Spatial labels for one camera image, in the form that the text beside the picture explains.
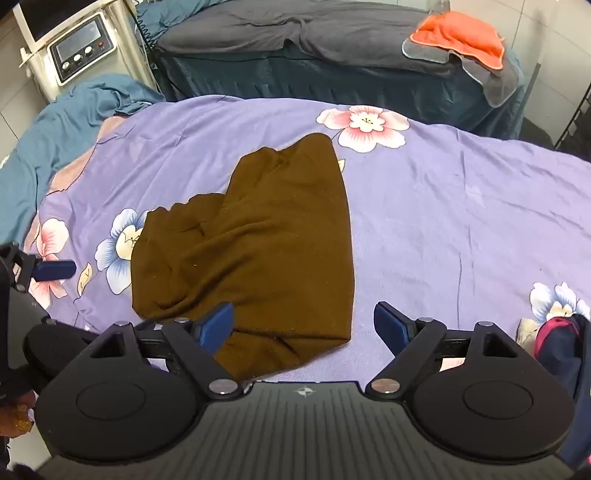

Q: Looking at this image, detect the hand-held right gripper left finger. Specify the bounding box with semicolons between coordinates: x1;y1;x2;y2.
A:
83;303;245;400

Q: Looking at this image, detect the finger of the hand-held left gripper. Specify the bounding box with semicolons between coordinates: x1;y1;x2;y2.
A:
11;256;78;291

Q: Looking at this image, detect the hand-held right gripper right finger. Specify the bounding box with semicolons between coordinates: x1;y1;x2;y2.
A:
367;303;532;400

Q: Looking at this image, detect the brown knit garment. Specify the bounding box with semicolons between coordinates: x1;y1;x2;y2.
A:
130;132;355;381

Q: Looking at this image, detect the teal blanket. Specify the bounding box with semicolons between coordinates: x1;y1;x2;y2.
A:
137;0;232;28
0;74;167;241

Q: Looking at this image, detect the purple floral bedsheet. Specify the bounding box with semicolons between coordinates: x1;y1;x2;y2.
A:
23;95;591;384

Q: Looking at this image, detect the navy garment with pink trim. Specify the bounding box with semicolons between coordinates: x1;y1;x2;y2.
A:
536;314;591;462

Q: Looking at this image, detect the white machine with control panel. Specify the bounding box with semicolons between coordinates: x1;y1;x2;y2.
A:
18;0;160;100

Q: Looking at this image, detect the teal covered bed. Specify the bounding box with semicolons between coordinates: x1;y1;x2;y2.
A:
154;44;527;139

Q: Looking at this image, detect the white framed dark screen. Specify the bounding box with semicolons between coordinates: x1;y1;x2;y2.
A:
14;0;49;42

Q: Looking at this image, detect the orange towel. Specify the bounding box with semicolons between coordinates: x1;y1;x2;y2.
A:
412;10;506;71

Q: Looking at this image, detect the grey quilt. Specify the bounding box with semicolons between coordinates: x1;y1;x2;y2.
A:
154;0;462;77

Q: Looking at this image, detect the black coiled cable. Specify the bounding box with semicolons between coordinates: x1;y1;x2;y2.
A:
134;4;160;70

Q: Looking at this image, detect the black wire rack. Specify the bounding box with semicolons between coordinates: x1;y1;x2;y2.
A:
554;78;591;162

